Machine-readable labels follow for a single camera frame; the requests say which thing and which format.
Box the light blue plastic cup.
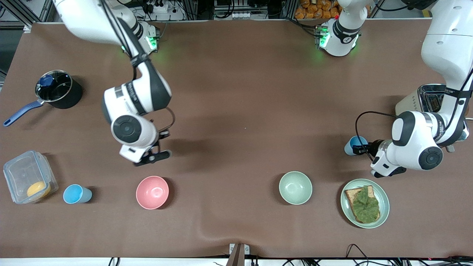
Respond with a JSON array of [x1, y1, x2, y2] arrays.
[[63, 184, 93, 204], [344, 136, 369, 156]]

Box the pink bowl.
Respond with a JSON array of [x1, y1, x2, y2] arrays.
[[136, 175, 170, 210]]

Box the pale green plate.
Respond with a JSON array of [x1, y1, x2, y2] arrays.
[[340, 179, 390, 229]]

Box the toast slice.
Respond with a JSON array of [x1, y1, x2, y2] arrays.
[[345, 185, 380, 224]]

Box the green lettuce leaf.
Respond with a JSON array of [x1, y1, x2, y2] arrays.
[[350, 186, 381, 224]]

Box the cream and chrome toaster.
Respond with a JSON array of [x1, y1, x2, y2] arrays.
[[395, 84, 473, 153]]

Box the pale green bowl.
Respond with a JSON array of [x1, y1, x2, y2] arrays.
[[279, 171, 313, 205]]

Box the yellow round food piece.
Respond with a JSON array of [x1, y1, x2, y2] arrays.
[[27, 181, 51, 198]]

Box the brown table cloth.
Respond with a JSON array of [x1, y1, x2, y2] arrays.
[[0, 18, 473, 259]]

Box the clear plastic lidded container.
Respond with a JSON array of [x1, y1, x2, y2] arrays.
[[3, 150, 59, 204]]

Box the bag of orange buns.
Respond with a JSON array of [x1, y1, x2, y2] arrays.
[[295, 0, 341, 20]]

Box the white power strip black plugs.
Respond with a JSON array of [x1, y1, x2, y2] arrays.
[[146, 0, 175, 14]]

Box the black pot blue handle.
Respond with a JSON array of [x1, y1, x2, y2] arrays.
[[3, 70, 84, 127]]

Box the black looped floor cable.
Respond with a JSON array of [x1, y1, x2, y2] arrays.
[[346, 243, 371, 266]]

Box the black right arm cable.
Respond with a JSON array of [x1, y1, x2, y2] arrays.
[[99, 0, 176, 136]]

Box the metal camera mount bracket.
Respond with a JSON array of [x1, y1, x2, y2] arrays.
[[225, 243, 250, 266]]

